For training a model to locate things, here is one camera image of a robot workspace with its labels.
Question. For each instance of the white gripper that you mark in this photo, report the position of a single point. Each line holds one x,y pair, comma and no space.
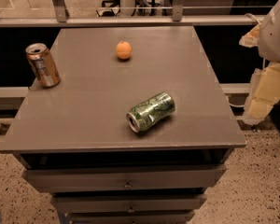
275,36

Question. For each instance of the grey drawer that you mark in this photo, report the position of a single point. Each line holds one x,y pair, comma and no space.
146,217
126,178
128,203

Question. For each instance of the black office chair base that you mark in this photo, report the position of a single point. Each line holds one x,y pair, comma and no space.
107,8

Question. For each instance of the grey metal railing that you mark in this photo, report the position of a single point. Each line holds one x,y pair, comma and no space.
56,13

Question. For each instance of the top grey drawer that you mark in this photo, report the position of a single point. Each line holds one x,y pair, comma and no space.
126,178

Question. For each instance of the grey drawer cabinet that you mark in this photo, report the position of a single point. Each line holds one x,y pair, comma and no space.
81,123

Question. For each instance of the middle grey drawer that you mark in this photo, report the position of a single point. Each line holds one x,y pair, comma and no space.
128,203

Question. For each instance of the green soda can lying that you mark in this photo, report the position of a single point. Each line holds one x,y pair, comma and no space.
145,115

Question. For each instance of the orange fruit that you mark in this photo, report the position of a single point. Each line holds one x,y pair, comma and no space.
124,50

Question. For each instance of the bottom grey drawer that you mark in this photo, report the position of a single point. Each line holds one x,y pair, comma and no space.
146,217

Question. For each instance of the brown soda can upright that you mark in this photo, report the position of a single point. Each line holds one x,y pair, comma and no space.
43,65

